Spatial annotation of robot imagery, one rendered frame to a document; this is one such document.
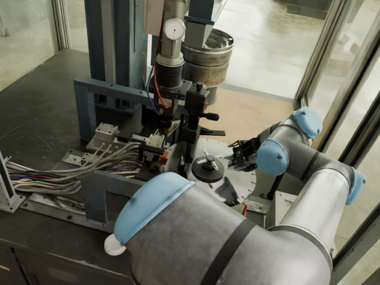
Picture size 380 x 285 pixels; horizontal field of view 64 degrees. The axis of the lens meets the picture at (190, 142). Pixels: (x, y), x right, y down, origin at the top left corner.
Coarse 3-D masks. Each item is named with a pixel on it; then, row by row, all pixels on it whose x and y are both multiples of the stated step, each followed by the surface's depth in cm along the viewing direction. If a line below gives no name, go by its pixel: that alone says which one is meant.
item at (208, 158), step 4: (204, 152) 102; (208, 156) 100; (212, 156) 100; (220, 156) 101; (200, 160) 99; (204, 160) 99; (208, 160) 98; (212, 160) 98; (208, 164) 99; (212, 164) 98; (216, 168) 97
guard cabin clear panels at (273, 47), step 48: (0, 0) 149; (48, 0) 184; (240, 0) 167; (288, 0) 162; (0, 48) 156; (48, 48) 195; (240, 48) 183; (288, 48) 177; (336, 48) 148; (288, 96) 195; (336, 144) 119; (336, 240) 99
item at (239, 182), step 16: (176, 144) 111; (208, 144) 113; (224, 144) 114; (160, 160) 103; (176, 160) 104; (224, 160) 107; (192, 176) 99; (224, 176) 101; (240, 176) 102; (208, 192) 95; (224, 192) 96; (240, 192) 97
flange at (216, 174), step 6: (204, 156) 106; (204, 162) 101; (216, 162) 104; (192, 168) 101; (198, 168) 101; (204, 168) 100; (210, 168) 100; (222, 168) 103; (198, 174) 99; (204, 174) 99; (210, 174) 99; (216, 174) 100; (222, 174) 100; (210, 180) 98
